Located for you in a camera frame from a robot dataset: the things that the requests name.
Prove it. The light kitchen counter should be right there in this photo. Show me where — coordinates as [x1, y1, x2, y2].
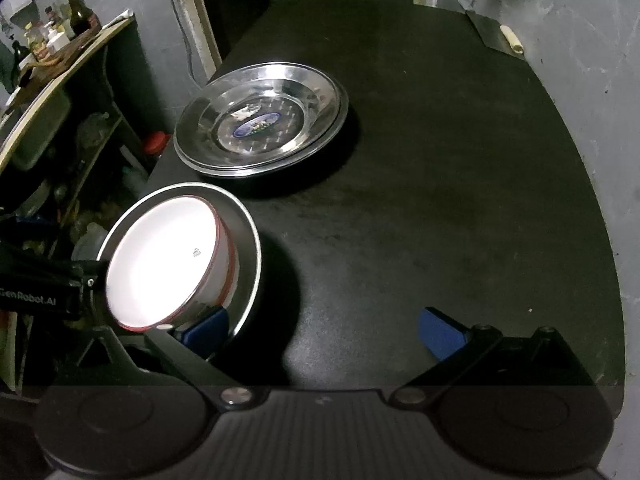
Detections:
[0, 14, 138, 173]

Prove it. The red capped bottle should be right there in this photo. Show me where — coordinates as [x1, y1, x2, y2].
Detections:
[144, 131, 169, 157]

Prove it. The cleaver with white handle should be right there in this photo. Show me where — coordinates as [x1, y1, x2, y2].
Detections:
[456, 0, 527, 57]

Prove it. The wooden tray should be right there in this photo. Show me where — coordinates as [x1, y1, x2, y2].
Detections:
[20, 19, 104, 70]

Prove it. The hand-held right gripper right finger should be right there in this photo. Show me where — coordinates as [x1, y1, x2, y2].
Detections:
[387, 306, 601, 407]

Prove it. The plain steel plate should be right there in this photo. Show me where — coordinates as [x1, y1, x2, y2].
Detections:
[173, 67, 350, 181]

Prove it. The dark glass bottle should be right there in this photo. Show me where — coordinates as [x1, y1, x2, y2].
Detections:
[66, 0, 96, 37]

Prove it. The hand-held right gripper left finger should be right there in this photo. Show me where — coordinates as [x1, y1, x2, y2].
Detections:
[70, 306, 258, 408]

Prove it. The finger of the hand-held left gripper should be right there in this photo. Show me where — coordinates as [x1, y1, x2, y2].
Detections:
[72, 258, 109, 290]

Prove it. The steel bowl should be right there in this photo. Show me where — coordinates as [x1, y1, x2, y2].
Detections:
[95, 181, 263, 339]

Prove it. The white ceramic bowl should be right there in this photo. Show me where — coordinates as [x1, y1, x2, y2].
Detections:
[119, 205, 240, 333]
[105, 196, 236, 327]

